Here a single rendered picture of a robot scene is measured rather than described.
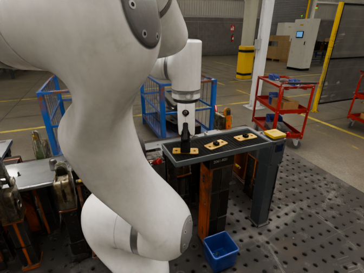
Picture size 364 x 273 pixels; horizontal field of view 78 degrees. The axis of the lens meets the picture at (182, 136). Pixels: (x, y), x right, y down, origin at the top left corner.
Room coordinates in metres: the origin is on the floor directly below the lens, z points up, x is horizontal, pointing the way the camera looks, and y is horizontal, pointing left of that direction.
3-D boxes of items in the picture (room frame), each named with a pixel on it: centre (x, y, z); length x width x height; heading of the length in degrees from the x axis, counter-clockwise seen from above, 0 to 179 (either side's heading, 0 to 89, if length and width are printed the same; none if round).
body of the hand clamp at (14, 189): (0.60, 0.58, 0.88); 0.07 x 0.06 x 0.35; 23
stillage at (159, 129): (3.45, 0.12, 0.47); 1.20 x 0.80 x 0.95; 23
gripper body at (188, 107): (0.65, -0.01, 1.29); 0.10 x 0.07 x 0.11; 178
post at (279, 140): (0.81, -0.36, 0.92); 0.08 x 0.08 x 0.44; 23
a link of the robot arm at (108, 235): (0.36, 0.12, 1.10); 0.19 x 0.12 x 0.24; 71
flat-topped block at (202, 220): (0.71, -0.12, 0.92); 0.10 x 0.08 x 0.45; 113
